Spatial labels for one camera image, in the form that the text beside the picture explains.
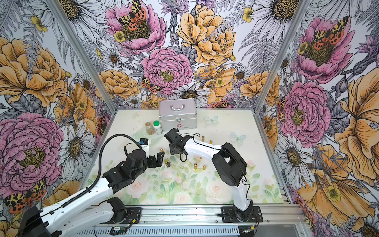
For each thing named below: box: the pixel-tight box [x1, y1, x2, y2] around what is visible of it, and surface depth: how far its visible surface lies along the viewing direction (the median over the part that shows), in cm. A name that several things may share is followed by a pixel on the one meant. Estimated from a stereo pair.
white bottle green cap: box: [152, 119, 163, 135], surface depth 104 cm
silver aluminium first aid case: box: [158, 98, 197, 132], surface depth 104 cm
